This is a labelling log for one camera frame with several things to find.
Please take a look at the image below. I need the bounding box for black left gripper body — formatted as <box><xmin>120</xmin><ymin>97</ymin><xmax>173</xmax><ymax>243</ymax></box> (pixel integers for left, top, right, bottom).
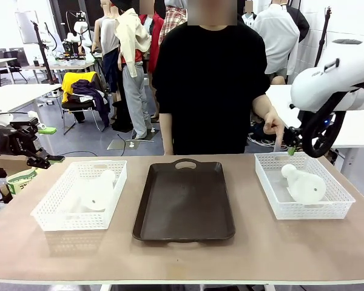
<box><xmin>0</xmin><ymin>117</ymin><xmax>42</xmax><ymax>157</ymax></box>

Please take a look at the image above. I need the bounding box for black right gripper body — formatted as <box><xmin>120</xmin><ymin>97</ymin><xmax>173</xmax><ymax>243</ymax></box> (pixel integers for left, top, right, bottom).
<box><xmin>286</xmin><ymin>126</ymin><xmax>305</xmax><ymax>150</ymax></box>

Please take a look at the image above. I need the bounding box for translucent white conical flask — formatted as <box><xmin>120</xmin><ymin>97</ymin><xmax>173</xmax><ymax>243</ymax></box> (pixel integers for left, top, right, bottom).
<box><xmin>280</xmin><ymin>163</ymin><xmax>328</xmax><ymax>204</ymax></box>
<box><xmin>78</xmin><ymin>169</ymin><xmax>116</xmax><ymax>213</ymax></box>

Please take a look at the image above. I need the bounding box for person's left forearm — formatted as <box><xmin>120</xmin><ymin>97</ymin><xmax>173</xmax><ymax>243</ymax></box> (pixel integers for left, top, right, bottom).
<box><xmin>251</xmin><ymin>93</ymin><xmax>277</xmax><ymax>122</ymax></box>

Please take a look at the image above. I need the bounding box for person's right forearm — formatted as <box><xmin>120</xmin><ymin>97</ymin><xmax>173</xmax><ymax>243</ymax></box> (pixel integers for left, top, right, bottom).
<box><xmin>161</xmin><ymin>112</ymin><xmax>175</xmax><ymax>156</ymax></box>

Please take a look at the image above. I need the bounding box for person's left hand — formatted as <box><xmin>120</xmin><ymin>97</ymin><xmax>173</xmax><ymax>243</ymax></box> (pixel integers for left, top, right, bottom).
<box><xmin>263</xmin><ymin>110</ymin><xmax>286</xmax><ymax>136</ymax></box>

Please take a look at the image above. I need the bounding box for brown cardboard box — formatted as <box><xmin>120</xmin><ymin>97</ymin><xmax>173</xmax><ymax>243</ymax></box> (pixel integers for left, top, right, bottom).
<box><xmin>0</xmin><ymin>153</ymin><xmax>35</xmax><ymax>177</ymax></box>

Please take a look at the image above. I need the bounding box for black metal chair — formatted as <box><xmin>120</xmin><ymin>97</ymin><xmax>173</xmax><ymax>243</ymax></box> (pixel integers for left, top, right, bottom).
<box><xmin>61</xmin><ymin>99</ymin><xmax>107</xmax><ymax>136</ymax></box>

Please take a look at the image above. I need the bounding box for white perforated plastic basket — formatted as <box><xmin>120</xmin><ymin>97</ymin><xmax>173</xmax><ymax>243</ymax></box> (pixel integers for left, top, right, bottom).
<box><xmin>30</xmin><ymin>159</ymin><xmax>128</xmax><ymax>233</ymax></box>
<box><xmin>254</xmin><ymin>151</ymin><xmax>357</xmax><ymax>221</ymax></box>

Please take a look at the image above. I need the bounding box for dark purple garment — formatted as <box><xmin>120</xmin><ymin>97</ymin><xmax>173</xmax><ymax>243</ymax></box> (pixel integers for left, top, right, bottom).
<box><xmin>70</xmin><ymin>79</ymin><xmax>112</xmax><ymax>129</ymax></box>

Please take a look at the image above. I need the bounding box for yellow garment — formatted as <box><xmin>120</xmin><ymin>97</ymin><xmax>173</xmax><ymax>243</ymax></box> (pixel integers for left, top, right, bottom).
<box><xmin>61</xmin><ymin>71</ymin><xmax>98</xmax><ymax>104</ymax></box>

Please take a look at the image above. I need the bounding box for black office chair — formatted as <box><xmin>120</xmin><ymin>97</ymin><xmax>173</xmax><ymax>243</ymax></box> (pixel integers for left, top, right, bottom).
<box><xmin>0</xmin><ymin>47</ymin><xmax>29</xmax><ymax>84</ymax></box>

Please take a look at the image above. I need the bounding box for black tripod stand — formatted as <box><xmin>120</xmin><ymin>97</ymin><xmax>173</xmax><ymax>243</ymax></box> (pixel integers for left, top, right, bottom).
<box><xmin>313</xmin><ymin>7</ymin><xmax>335</xmax><ymax>68</ymax></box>
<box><xmin>30</xmin><ymin>20</ymin><xmax>62</xmax><ymax>85</ymax></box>

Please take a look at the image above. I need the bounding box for person in black shirt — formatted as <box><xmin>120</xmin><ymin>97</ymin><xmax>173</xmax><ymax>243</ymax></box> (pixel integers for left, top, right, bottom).
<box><xmin>153</xmin><ymin>0</ymin><xmax>272</xmax><ymax>156</ymax></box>

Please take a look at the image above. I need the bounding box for mannequin with white shirt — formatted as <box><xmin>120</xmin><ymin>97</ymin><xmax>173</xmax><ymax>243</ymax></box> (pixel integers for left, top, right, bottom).
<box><xmin>251</xmin><ymin>0</ymin><xmax>301</xmax><ymax>77</ymax></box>

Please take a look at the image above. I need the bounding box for whiteboard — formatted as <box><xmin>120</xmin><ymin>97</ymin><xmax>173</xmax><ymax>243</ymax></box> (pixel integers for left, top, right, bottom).
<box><xmin>14</xmin><ymin>10</ymin><xmax>41</xmax><ymax>45</ymax></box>

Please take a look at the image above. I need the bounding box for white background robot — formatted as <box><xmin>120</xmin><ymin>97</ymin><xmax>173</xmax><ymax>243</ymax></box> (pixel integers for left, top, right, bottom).
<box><xmin>66</xmin><ymin>11</ymin><xmax>94</xmax><ymax>51</ymax></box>

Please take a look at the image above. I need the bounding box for mannequin with white tank top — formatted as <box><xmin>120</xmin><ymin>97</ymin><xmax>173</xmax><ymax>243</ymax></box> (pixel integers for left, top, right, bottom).
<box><xmin>91</xmin><ymin>0</ymin><xmax>122</xmax><ymax>102</ymax></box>

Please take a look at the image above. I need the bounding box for mannequin with cream jacket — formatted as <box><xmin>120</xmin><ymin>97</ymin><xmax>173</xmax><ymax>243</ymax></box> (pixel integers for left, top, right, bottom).
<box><xmin>113</xmin><ymin>0</ymin><xmax>154</xmax><ymax>141</ymax></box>

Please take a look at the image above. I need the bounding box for black jacket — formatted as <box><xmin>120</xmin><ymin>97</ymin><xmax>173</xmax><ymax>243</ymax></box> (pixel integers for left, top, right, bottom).
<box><xmin>286</xmin><ymin>2</ymin><xmax>311</xmax><ymax>44</ymax></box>

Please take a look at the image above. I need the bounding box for dark brown plastic tray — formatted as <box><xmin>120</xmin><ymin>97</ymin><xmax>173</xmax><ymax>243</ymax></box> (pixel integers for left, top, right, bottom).
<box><xmin>132</xmin><ymin>158</ymin><xmax>236</xmax><ymax>243</ymax></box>

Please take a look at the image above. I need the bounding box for mannequin with red garment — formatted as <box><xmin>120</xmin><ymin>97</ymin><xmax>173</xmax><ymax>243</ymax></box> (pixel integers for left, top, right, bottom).
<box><xmin>138</xmin><ymin>5</ymin><xmax>165</xmax><ymax>74</ymax></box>

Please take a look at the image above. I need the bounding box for plaid shirt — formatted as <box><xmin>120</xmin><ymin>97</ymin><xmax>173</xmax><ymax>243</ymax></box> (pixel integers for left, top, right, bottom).
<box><xmin>158</xmin><ymin>5</ymin><xmax>188</xmax><ymax>47</ymax></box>

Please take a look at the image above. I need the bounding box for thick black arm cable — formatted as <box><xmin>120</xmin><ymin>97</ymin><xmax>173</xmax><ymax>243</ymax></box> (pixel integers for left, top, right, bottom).
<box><xmin>301</xmin><ymin>81</ymin><xmax>348</xmax><ymax>159</ymax></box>

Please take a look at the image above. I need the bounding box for grey mannequin base plate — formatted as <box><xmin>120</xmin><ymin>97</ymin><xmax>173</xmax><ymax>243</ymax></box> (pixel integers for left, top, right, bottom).
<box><xmin>106</xmin><ymin>132</ymin><xmax>159</xmax><ymax>151</ymax></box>

